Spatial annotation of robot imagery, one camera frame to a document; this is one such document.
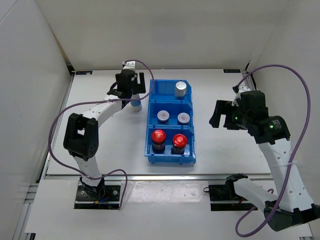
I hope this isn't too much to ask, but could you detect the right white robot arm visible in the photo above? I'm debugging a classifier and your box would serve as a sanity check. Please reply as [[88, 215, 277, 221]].
[[209, 90, 320, 232]]

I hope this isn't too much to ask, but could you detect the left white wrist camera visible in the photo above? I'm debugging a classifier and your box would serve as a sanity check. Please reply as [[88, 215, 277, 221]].
[[122, 60, 136, 72]]

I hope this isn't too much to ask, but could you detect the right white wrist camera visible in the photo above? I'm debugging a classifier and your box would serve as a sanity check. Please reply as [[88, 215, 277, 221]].
[[231, 85, 251, 107]]

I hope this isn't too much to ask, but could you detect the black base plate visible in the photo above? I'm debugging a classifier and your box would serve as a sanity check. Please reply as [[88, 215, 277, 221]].
[[203, 184, 254, 212], [73, 184, 122, 210]]

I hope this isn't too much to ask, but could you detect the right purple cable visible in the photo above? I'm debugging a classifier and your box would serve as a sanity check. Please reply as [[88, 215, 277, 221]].
[[231, 64, 311, 238]]

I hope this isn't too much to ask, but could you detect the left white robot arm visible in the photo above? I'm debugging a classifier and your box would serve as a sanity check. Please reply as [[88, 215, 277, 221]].
[[63, 69, 146, 200]]

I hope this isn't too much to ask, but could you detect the small white-lid jar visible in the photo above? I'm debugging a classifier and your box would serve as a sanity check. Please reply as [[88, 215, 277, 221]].
[[177, 112, 191, 125], [157, 110, 170, 125]]

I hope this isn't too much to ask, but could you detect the front aluminium rail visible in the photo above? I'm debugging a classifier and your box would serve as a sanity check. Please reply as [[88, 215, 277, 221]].
[[43, 173, 273, 181]]

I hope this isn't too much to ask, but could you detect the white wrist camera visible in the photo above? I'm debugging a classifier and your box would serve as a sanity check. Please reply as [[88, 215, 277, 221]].
[[122, 60, 136, 72], [231, 85, 251, 107]]

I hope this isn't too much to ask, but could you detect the tall silver-capped bottle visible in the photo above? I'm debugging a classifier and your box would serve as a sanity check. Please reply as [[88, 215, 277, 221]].
[[130, 94, 142, 112], [174, 81, 187, 98]]

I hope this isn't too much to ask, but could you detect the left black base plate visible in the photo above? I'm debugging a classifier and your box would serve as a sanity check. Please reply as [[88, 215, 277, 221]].
[[73, 184, 122, 210]]

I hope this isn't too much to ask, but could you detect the left aluminium rail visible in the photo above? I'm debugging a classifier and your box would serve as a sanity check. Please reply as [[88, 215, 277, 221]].
[[39, 71, 75, 179]]

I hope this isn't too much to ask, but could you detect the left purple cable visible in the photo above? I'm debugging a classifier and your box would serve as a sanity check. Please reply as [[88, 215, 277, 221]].
[[47, 59, 154, 210]]

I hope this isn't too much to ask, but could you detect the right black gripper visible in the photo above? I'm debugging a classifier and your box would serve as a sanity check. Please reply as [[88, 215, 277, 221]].
[[209, 100, 251, 131]]

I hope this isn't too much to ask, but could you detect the purple cable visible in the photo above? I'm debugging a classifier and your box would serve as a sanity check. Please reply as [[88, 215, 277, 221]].
[[231, 64, 311, 238], [47, 59, 154, 210]]

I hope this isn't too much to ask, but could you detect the blue three-compartment plastic bin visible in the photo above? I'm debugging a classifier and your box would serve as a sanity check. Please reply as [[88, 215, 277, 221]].
[[144, 79, 196, 165]]

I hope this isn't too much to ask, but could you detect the red-lid sauce jar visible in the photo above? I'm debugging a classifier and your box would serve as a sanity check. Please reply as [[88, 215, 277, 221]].
[[171, 133, 188, 155], [151, 129, 167, 152]]

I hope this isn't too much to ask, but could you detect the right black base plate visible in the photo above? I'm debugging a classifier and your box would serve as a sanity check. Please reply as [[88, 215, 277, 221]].
[[203, 184, 254, 212]]

